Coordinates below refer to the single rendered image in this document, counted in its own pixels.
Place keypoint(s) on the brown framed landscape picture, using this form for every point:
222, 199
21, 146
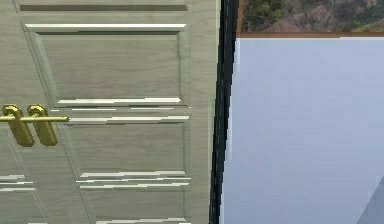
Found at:
310, 15

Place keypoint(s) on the grey-green panelled room door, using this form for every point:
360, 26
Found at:
113, 66

